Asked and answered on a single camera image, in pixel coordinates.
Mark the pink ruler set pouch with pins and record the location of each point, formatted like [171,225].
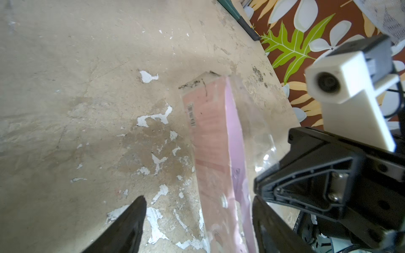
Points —
[232,145]

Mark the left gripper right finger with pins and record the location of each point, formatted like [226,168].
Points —
[273,235]

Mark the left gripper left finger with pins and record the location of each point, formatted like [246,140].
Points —
[125,234]

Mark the white mesh basket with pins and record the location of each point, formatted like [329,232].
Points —
[387,16]

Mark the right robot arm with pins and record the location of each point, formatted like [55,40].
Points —
[314,233]

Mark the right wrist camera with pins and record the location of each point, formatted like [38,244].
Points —
[347,83]

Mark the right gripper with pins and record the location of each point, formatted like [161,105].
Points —
[356,189]

